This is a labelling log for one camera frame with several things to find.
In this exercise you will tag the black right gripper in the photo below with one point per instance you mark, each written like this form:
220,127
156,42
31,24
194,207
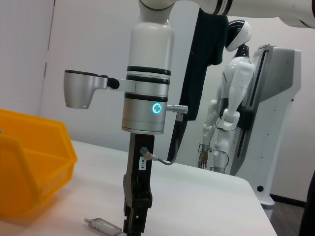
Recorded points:
140,157

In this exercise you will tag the silver grey pen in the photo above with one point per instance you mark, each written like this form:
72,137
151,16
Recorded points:
103,225

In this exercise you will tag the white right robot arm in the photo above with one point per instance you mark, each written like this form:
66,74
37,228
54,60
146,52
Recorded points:
152,49

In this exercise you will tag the yellow plastic bin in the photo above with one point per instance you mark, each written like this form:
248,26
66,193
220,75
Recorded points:
37,159

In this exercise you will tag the dark green hanging cloth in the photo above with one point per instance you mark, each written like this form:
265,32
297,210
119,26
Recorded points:
204,61

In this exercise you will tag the dark rounded furniture piece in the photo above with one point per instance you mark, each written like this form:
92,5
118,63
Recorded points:
307,209

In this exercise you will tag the grey white robot stand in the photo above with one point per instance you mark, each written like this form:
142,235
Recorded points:
278,110

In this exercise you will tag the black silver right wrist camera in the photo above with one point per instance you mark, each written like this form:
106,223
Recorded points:
81,88

